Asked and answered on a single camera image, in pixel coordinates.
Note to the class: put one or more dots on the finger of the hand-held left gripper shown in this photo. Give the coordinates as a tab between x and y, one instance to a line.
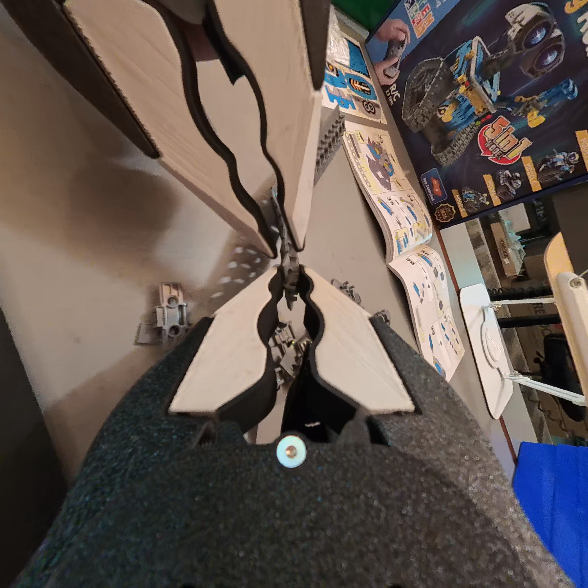
151	92
285	92

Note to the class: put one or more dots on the blue sticker sheet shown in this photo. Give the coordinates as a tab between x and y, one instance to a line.
349	82

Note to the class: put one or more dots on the white book stand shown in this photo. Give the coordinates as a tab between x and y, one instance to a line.
487	344

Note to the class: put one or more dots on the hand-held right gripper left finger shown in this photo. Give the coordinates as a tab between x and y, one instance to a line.
225	367

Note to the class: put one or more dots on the pile of grey track links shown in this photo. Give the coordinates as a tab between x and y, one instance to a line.
170	312

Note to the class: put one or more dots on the instruction booklet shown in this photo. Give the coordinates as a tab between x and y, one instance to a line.
390	183

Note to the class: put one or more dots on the grey desk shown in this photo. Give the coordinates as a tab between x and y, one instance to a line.
344	239

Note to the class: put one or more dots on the blue storage bin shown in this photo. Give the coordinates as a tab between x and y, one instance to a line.
551	505

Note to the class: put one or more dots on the robot kit box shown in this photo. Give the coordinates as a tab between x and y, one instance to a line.
482	115

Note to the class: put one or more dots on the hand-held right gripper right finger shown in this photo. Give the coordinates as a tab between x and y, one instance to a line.
363	367

